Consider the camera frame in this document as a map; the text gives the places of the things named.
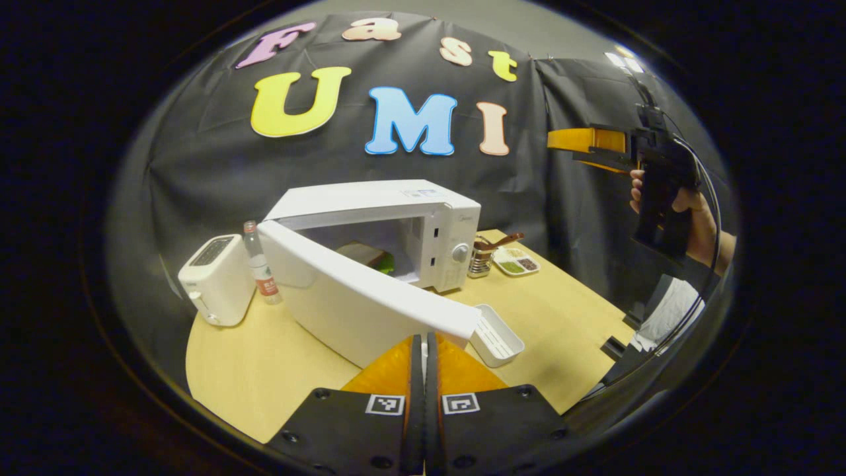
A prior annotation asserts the person's white clothing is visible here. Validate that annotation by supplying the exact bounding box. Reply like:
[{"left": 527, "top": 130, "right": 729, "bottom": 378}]
[{"left": 631, "top": 276, "right": 707, "bottom": 352}]

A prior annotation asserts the toast sandwich with lettuce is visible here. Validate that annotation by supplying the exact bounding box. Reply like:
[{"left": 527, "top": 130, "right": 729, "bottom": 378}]
[{"left": 337, "top": 241, "right": 397, "bottom": 276}]

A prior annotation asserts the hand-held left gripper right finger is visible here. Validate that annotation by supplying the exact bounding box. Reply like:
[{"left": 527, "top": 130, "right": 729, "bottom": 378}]
[{"left": 426, "top": 333, "right": 582, "bottom": 475}]

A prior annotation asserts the metal mesh utensil holder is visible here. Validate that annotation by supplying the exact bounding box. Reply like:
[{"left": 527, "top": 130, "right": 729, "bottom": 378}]
[{"left": 468, "top": 237, "right": 495, "bottom": 279}]

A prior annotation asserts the white rectangular plastic tray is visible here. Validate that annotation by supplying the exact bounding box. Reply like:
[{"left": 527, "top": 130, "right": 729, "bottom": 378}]
[{"left": 469, "top": 303, "right": 526, "bottom": 368}]

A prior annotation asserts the white microwave oven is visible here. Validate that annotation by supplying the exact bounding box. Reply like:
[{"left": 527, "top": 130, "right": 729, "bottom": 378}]
[{"left": 256, "top": 180, "right": 483, "bottom": 370}]

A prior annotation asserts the black cable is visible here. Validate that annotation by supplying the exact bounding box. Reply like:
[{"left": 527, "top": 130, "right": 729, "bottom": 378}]
[{"left": 582, "top": 132, "right": 726, "bottom": 401}]

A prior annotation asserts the clear water bottle red label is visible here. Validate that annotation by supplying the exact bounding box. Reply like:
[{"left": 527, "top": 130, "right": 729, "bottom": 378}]
[{"left": 243, "top": 221, "right": 283, "bottom": 305}]

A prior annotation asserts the black backdrop cloth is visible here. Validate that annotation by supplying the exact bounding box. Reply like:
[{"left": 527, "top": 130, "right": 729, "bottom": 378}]
[{"left": 109, "top": 10, "right": 731, "bottom": 397}]

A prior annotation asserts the white divided sauce dish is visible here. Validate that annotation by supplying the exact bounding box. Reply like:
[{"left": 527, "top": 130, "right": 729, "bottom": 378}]
[{"left": 492, "top": 246, "right": 541, "bottom": 277}]

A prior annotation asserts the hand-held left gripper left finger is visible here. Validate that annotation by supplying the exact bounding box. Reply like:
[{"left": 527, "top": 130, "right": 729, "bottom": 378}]
[{"left": 264, "top": 334, "right": 424, "bottom": 475}]

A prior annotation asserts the white toaster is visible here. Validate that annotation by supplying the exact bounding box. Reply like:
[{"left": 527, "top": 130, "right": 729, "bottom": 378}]
[{"left": 177, "top": 233, "right": 257, "bottom": 327}]

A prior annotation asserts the small ceiling light panel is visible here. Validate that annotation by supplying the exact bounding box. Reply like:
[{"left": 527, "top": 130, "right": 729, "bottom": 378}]
[{"left": 605, "top": 46, "right": 646, "bottom": 74}]

